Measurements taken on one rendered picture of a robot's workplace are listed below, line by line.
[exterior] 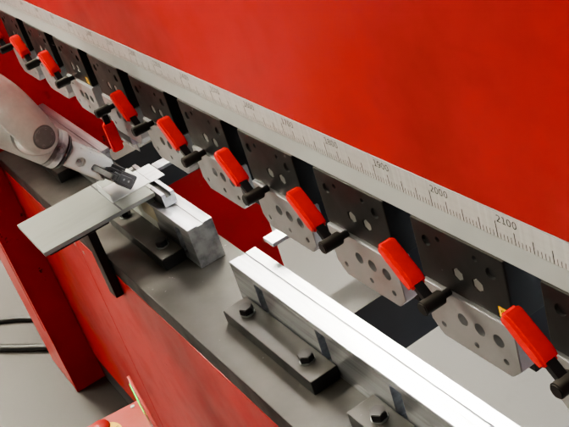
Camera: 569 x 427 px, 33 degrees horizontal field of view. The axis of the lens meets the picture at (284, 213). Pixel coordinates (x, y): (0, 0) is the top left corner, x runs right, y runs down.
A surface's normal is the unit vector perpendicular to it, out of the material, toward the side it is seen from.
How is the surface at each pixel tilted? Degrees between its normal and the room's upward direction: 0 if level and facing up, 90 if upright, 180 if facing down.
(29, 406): 0
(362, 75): 90
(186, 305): 0
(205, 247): 90
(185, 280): 0
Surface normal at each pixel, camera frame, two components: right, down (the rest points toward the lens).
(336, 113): -0.81, 0.48
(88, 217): -0.27, -0.82
